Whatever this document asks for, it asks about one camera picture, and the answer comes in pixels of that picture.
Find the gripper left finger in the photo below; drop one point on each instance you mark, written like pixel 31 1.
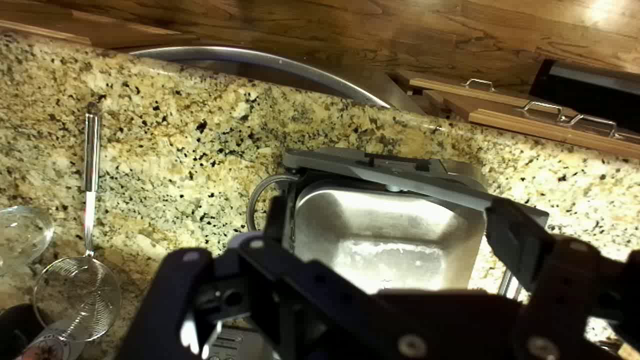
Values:
pixel 170 310

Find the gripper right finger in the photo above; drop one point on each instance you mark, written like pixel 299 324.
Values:
pixel 565 300

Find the silver sandwich maker lid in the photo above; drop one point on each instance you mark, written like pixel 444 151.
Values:
pixel 390 235

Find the silver sandwich maker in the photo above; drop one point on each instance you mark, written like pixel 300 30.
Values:
pixel 380 225

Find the metal mesh skimmer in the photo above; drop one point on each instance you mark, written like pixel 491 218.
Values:
pixel 77 295

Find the black round container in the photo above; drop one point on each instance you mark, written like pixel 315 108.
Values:
pixel 15 330

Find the clear glass bowl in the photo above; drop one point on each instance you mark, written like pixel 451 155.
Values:
pixel 22 235

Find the wooden cabinet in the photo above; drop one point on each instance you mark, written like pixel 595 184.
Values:
pixel 500 112

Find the black appliance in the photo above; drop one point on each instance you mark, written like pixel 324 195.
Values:
pixel 590 90

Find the stainless steel sink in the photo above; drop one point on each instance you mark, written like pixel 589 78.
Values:
pixel 310 75

